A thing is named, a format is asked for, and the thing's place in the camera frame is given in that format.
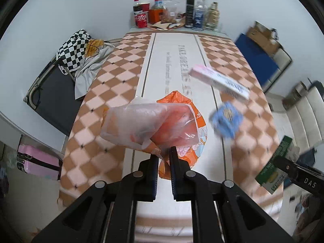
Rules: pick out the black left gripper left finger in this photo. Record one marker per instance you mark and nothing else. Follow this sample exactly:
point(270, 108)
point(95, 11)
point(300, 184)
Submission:
point(105, 212)

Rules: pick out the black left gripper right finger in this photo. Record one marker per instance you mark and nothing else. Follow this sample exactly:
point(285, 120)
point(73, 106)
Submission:
point(221, 212)

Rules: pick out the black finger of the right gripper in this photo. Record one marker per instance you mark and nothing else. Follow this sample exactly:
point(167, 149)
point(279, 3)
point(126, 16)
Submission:
point(307, 178)

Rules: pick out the green white carton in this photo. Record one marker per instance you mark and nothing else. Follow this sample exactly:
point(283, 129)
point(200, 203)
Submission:
point(271, 176)

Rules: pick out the orange snack wrapper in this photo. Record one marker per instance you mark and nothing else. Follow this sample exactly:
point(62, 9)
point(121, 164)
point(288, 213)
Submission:
point(193, 137)

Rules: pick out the blue cartoon tissue pack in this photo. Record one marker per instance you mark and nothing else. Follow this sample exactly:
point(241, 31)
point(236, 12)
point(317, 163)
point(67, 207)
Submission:
point(226, 121)

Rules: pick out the clear plastic bag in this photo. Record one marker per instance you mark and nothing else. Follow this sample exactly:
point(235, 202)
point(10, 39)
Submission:
point(142, 125)

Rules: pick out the pink toothpaste box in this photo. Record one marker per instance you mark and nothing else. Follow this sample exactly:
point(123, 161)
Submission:
point(220, 82)

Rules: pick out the white sofa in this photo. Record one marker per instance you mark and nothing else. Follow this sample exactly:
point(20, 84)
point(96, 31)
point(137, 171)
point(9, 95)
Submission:
point(300, 114)

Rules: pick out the pink suitcase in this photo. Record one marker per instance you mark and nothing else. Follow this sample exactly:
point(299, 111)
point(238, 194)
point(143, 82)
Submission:
point(31, 160)

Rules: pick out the blue mat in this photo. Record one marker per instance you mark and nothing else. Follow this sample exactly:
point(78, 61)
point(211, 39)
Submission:
point(261, 64)

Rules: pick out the black folding cot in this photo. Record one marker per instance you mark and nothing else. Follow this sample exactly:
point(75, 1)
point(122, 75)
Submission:
point(52, 96)

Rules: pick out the grey cloth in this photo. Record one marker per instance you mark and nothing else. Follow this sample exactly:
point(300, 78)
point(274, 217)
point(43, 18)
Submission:
point(95, 57)

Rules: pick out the cardboard box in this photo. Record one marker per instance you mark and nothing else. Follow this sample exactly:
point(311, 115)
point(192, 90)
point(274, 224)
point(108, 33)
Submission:
point(266, 39)

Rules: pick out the black white checkered cloth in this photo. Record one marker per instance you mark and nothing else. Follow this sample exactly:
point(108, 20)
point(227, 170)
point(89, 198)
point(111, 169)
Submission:
point(71, 53)

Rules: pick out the glass liquor bottle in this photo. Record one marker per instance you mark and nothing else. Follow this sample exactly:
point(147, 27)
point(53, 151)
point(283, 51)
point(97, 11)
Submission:
point(212, 18)

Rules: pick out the clear water bottle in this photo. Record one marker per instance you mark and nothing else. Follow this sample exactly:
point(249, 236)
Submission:
point(198, 16)

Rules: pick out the orange box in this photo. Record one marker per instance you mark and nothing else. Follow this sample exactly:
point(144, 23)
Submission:
point(155, 15)

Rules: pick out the cola bottle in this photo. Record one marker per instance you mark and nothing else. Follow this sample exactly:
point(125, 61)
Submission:
point(137, 9)

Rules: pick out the black tall can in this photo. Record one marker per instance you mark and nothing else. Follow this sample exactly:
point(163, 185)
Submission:
point(189, 13)

